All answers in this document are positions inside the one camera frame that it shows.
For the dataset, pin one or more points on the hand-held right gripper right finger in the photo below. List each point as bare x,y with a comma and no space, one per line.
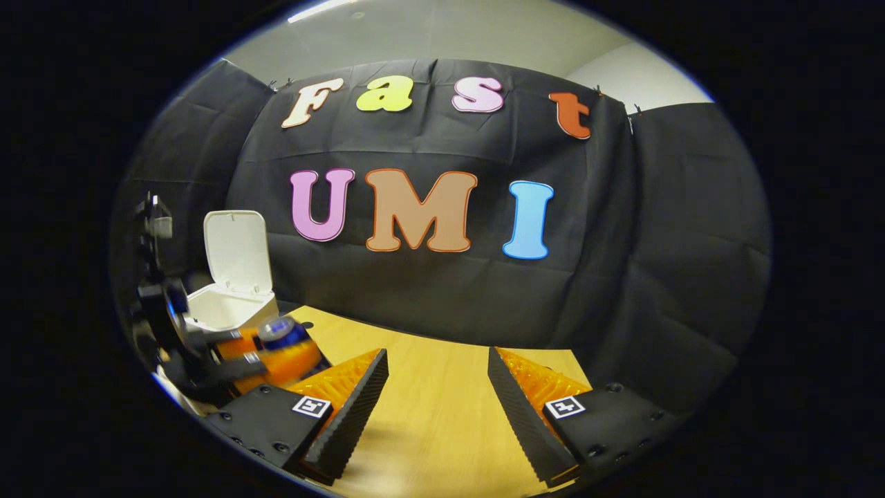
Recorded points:
518,418

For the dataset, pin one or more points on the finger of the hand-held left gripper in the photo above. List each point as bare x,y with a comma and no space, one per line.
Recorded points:
290,366
238,344

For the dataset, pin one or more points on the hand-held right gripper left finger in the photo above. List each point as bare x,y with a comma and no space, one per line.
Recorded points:
352,418

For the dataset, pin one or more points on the blue pop can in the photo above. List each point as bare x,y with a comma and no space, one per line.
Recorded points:
280,330

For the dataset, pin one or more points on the white desktop garbage bin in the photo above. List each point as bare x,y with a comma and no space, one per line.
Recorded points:
235,256

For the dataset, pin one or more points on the wooden desktop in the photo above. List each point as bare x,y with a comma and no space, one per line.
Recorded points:
435,415

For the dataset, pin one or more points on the black backdrop cloth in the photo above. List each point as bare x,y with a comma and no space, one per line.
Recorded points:
622,242

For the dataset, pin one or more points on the ceiling light panel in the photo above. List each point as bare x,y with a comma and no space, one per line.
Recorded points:
321,10

